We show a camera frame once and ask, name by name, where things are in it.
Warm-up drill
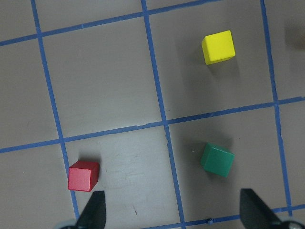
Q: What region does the red wooden block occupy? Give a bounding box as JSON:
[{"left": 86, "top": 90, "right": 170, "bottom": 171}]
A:
[{"left": 68, "top": 161, "right": 100, "bottom": 192}]

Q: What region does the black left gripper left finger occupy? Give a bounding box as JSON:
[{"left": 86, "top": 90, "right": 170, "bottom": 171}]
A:
[{"left": 75, "top": 191, "right": 106, "bottom": 229}]

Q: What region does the yellow wooden block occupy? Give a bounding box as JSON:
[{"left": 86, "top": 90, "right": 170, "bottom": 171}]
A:
[{"left": 202, "top": 30, "right": 235, "bottom": 65}]

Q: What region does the green wooden block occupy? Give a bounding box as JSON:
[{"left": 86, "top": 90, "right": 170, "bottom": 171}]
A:
[{"left": 200, "top": 143, "right": 235, "bottom": 177}]

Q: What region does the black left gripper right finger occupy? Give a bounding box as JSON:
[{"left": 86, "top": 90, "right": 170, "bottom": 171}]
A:
[{"left": 239, "top": 188, "right": 286, "bottom": 229}]

